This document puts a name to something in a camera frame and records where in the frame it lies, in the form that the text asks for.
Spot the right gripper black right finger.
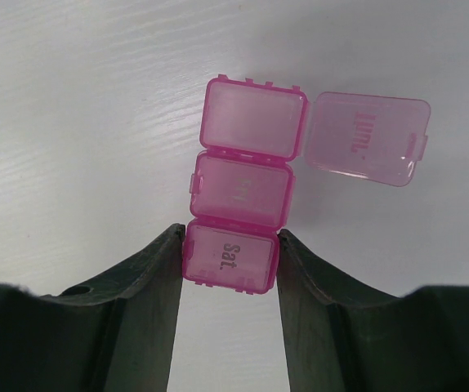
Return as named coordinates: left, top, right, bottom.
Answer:
left=277, top=230, right=469, bottom=391

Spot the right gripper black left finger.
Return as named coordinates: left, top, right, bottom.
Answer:
left=0, top=224, right=185, bottom=391

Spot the pink weekly pill organizer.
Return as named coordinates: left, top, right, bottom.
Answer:
left=182, top=75, right=431, bottom=294

